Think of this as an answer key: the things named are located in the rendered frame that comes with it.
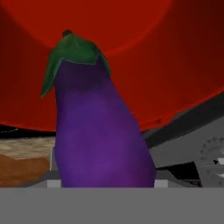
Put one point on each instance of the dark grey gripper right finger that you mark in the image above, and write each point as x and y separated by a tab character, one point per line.
164	178

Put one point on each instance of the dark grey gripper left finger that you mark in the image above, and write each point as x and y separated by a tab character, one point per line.
49	178

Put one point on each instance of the purple eggplant with green cap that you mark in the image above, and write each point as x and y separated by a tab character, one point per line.
99	131

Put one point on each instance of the red cooking pot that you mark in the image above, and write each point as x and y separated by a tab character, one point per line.
163	58

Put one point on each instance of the grey stove with black hob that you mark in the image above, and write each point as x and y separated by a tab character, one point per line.
180	140

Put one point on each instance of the grey stove knob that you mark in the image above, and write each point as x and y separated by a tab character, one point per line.
213	163

